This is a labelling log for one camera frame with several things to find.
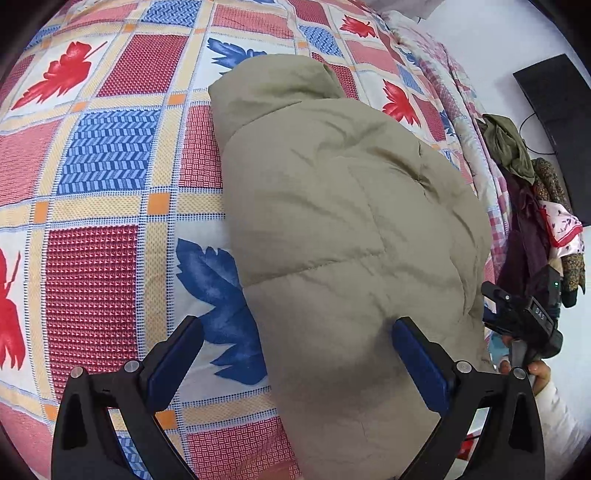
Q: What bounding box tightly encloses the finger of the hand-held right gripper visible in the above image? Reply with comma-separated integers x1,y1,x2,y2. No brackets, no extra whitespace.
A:
481,281,511,308
482,309,509,335

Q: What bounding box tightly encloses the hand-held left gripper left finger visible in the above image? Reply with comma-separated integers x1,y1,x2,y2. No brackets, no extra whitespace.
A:
51,316,204,480

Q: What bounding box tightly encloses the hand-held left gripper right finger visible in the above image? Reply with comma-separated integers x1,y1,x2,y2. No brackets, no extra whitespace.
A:
392,316,546,480

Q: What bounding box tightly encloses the khaki puffer jacket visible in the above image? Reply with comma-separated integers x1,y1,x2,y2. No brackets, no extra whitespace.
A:
208,53,497,480

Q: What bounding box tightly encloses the person's right forearm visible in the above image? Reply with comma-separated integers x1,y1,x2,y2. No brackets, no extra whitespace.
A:
531,381,589,467

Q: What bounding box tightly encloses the person's right hand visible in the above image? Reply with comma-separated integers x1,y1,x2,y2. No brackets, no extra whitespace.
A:
499,359,553,397

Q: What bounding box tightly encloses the dark purple garment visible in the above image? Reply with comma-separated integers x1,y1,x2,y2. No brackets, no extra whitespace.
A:
496,168,561,315

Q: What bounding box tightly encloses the pink satin scarf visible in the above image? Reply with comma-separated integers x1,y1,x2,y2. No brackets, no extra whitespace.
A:
538,198,585,268

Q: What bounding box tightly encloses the brown floral garment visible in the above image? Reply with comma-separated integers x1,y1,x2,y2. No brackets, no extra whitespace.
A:
531,157,587,308

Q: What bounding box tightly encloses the olive green garment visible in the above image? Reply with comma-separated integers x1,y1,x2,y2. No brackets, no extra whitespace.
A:
478,113,536,183

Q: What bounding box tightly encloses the black monitor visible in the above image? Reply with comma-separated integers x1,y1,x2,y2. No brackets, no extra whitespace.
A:
512,54,591,227

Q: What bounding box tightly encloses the pink plaid quilt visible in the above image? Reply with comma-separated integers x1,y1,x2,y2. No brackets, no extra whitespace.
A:
383,9,513,287

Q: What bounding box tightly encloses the leaf patterned bed sheet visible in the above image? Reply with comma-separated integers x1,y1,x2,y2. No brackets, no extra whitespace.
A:
0,0,476,480

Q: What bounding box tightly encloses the black cable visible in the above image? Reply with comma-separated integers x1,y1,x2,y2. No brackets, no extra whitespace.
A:
519,112,559,156

